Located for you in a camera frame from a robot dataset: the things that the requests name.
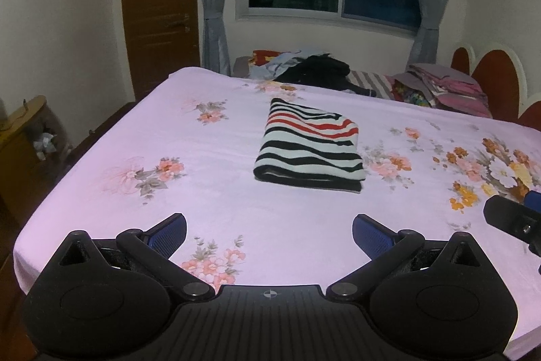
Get wooden side cabinet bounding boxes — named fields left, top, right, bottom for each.
left=0, top=94, right=74, bottom=218

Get pile of mixed clothes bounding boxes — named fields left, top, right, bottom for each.
left=247, top=47, right=313, bottom=80

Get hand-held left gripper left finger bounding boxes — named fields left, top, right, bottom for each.
left=38, top=213, right=216, bottom=300

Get floral pink bedsheet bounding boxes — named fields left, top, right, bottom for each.
left=13, top=66, right=541, bottom=359

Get red and white headboard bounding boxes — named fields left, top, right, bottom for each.
left=450, top=42, right=541, bottom=129

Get striped knit sweater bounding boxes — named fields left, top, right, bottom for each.
left=253, top=97, right=367, bottom=194

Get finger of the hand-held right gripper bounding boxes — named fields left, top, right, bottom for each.
left=483, top=191, right=541, bottom=258

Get black garment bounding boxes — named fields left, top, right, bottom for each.
left=275, top=53, right=377, bottom=97

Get stack of folded pink bedding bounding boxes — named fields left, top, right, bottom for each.
left=389, top=63, right=493, bottom=118

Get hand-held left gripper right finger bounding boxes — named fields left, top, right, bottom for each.
left=325, top=214, right=503, bottom=300

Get dark bed frame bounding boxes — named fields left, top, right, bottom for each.
left=68, top=101, right=138, bottom=176

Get brown wooden door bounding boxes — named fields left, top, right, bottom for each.
left=120, top=0, right=200, bottom=101

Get crumpled white paper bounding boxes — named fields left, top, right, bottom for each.
left=33, top=130, right=57, bottom=161

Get grey striped mattress cover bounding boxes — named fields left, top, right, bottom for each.
left=347, top=70, right=396, bottom=99

